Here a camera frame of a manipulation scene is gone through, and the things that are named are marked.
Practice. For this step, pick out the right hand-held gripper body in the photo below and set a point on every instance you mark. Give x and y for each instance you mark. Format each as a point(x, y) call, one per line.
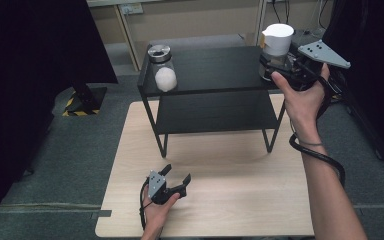
point(308, 75)

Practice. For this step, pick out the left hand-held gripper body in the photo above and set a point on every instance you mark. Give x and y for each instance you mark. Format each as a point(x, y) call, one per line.
point(158, 190)

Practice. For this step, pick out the glass jar with white lid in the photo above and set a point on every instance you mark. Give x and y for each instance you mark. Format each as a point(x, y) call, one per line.
point(277, 38)

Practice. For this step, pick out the black two-tier shelf rack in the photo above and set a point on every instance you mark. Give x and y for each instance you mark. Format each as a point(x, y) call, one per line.
point(213, 70)

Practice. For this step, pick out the glass jar with silver lid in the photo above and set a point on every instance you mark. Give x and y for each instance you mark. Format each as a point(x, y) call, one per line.
point(165, 78)

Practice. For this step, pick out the person's left hand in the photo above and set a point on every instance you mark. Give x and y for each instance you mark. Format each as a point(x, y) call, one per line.
point(155, 215)

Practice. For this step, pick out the person's right hand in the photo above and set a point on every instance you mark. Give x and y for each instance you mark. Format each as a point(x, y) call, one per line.
point(303, 106)

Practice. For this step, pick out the black stand with hazard tape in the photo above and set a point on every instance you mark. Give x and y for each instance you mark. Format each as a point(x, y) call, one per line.
point(333, 86)
point(85, 100)

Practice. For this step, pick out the thin black wristband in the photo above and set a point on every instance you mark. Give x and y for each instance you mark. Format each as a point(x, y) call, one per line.
point(311, 144)

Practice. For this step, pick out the black curtain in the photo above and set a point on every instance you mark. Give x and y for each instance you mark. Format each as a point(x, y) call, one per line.
point(30, 66)
point(376, 100)

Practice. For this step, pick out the beige cabinet frame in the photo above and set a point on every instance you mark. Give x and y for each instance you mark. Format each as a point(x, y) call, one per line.
point(130, 36)

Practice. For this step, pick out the white wall socket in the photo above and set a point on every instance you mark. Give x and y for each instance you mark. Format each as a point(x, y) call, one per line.
point(131, 8)

